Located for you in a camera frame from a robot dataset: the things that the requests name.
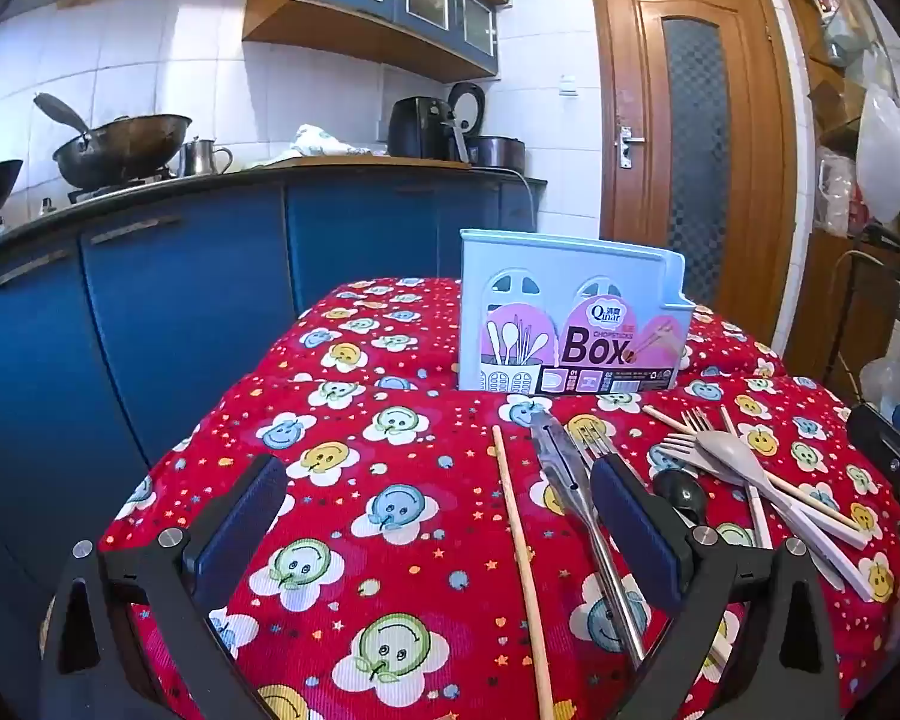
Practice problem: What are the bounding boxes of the pale long-handled spoon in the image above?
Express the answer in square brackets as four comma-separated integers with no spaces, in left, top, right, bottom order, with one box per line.
[695,431,880,605]

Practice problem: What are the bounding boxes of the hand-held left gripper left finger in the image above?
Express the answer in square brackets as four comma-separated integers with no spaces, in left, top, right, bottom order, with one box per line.
[41,454,290,720]

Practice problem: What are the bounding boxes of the large metal wok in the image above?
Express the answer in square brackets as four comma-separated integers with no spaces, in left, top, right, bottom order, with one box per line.
[51,114,194,190]

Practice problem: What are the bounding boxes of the black air fryer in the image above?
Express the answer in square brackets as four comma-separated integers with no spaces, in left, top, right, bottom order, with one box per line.
[387,96,455,160]

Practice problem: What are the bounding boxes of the metal kettle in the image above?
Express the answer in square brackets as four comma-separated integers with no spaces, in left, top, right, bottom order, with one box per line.
[178,137,235,179]

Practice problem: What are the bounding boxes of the wooden door with glass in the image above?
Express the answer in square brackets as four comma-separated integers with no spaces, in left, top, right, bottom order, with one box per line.
[589,0,800,346]

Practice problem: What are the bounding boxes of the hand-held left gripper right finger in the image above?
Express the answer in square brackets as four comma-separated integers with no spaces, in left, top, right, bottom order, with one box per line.
[589,454,867,720]

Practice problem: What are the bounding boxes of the bagged food packets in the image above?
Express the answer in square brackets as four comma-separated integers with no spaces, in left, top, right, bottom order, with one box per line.
[815,146,869,237]

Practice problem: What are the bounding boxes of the blue kitchen base cabinets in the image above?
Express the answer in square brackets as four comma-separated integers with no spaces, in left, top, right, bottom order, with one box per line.
[0,161,548,616]

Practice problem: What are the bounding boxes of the metal tongs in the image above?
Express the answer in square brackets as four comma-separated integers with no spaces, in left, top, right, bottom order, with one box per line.
[530,403,646,667]

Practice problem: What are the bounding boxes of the gas stove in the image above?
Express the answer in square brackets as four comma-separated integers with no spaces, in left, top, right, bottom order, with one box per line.
[67,169,177,203]

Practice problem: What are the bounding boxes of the rice cooker with open lid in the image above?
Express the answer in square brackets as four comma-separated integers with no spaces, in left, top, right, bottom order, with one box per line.
[447,81,527,170]

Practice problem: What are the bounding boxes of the white plastic bag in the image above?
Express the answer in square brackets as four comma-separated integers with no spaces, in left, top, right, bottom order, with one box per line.
[855,82,900,222]

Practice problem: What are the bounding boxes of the red smiley flower tablecloth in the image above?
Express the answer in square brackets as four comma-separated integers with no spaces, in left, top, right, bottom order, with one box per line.
[97,276,900,720]

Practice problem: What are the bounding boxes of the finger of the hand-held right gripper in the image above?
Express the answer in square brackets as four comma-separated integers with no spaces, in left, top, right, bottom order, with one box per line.
[846,401,900,515]

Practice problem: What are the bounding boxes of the white patterned cloth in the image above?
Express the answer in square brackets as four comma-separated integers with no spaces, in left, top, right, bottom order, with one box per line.
[289,124,372,158]

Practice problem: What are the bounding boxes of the white power cable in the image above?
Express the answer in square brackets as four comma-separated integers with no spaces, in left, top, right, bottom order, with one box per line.
[495,169,537,230]

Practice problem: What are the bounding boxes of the wooden chopstick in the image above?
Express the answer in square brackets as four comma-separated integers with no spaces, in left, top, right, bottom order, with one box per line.
[493,425,554,720]
[641,405,867,537]

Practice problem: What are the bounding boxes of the wooden shelf unit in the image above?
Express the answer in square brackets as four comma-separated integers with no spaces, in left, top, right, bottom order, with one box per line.
[784,0,900,391]

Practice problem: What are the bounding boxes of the black spoon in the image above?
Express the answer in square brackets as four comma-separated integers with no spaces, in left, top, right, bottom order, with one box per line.
[651,469,710,527]

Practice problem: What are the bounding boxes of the clear plastic bag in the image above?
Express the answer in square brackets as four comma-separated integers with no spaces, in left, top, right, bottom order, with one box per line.
[859,358,900,421]

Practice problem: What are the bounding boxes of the silver door handle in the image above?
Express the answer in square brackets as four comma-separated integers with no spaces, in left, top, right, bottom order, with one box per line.
[616,126,646,170]

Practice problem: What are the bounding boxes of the light blue utensil box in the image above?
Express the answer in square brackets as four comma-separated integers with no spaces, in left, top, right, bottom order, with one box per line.
[459,229,697,396]

